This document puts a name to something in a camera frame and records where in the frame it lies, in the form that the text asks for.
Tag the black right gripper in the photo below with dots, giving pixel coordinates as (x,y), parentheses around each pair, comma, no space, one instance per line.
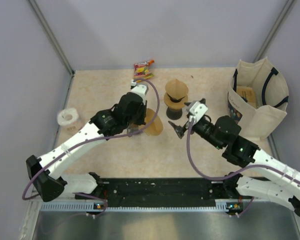
(180,130)

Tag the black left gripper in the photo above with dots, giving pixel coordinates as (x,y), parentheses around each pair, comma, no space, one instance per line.
(143,108)

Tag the blue glass dripper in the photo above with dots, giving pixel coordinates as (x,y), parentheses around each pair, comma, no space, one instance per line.
(174,100)

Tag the brown paper coffee filter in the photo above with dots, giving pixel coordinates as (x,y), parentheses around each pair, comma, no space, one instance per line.
(176,89)

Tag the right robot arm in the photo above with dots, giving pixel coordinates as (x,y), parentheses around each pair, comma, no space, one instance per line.
(260,174)

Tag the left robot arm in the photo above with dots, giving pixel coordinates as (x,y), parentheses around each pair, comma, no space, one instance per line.
(47,171)

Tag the black tumbler with red lid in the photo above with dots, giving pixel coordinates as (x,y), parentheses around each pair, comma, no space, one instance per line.
(174,114)

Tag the grey glass pitcher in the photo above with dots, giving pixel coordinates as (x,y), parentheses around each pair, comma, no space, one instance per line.
(132,130)

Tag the colourful snack packet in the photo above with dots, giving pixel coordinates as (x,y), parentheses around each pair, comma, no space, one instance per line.
(142,70)

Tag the brown box in bag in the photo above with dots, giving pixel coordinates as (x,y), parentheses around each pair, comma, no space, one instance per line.
(247,94)

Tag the white toilet paper roll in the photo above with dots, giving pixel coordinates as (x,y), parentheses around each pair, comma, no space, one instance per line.
(70,120)

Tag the cream canvas tote bag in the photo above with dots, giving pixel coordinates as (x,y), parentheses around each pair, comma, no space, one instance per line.
(272,96)

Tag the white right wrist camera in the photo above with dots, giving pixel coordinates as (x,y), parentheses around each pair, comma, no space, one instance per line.
(195,111)

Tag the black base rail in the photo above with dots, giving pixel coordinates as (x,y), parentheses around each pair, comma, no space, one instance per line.
(163,192)

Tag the grey slotted cable duct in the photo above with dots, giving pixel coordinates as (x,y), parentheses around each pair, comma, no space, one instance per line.
(73,206)

